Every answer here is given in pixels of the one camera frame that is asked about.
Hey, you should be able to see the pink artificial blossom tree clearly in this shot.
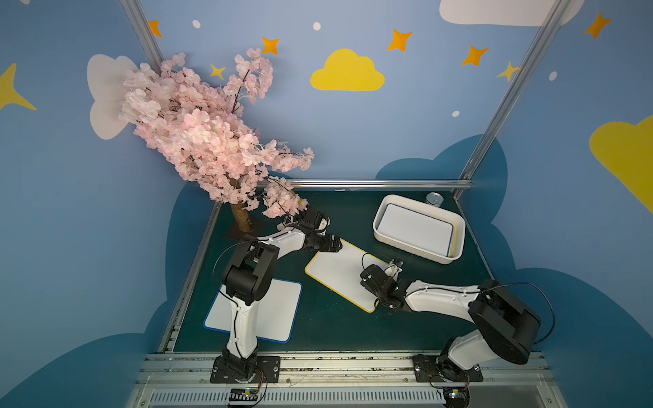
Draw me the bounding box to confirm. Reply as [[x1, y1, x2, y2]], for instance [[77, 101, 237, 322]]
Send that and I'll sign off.
[[119, 49, 315, 219]]

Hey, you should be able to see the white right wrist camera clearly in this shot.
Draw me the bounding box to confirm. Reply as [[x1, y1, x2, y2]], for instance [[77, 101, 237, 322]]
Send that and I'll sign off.
[[384, 258, 404, 281]]

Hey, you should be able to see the left aluminium corner post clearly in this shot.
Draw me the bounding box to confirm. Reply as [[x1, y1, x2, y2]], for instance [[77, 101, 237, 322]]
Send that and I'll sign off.
[[120, 0, 163, 72]]

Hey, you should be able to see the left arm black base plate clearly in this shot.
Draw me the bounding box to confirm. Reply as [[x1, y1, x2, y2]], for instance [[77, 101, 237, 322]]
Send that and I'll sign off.
[[209, 355, 281, 384]]

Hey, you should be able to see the aluminium corner post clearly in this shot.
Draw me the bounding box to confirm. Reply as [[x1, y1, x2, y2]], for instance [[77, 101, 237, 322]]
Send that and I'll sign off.
[[452, 0, 572, 202], [120, 0, 163, 72]]

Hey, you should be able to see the right aluminium corner post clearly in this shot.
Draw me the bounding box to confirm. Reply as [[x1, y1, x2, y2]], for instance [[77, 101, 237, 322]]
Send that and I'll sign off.
[[452, 0, 572, 202]]

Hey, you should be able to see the white plastic storage box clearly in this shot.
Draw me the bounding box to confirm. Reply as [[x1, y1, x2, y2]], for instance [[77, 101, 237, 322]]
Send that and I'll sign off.
[[372, 195, 466, 265]]

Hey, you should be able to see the yellow-framed whiteboard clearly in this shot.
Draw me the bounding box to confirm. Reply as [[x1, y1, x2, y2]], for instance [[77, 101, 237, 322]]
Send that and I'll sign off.
[[304, 240, 389, 313]]

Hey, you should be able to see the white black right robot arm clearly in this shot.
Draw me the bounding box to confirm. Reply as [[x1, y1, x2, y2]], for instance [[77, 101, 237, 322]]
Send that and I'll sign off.
[[361, 265, 542, 381]]

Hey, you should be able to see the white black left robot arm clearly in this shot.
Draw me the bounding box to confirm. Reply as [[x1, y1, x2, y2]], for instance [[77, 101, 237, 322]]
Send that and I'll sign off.
[[221, 209, 343, 366]]

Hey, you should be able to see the right round circuit board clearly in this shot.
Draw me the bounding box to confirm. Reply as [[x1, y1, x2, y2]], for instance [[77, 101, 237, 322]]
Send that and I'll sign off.
[[443, 388, 470, 408]]

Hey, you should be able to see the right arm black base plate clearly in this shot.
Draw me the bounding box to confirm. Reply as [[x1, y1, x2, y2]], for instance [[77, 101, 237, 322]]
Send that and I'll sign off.
[[412, 354, 484, 384]]

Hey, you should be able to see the horizontal aluminium back rail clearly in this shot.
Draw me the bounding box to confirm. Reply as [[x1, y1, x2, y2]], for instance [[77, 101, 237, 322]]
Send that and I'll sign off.
[[288, 180, 473, 191]]

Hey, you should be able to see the aluminium front rail frame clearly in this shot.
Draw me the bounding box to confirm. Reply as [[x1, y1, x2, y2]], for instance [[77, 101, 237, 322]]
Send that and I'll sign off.
[[127, 351, 566, 407]]

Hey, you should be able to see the left green circuit board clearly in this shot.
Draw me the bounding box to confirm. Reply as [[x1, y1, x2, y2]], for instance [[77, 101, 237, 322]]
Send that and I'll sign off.
[[226, 388, 262, 407]]

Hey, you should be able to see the blue-framed whiteboard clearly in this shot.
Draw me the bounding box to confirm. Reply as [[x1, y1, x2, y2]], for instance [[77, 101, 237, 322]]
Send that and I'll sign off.
[[378, 204, 453, 257], [203, 279, 303, 343]]

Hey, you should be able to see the dark tree base plate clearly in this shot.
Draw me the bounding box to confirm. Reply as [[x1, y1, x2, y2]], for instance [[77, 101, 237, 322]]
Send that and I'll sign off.
[[225, 217, 266, 241]]

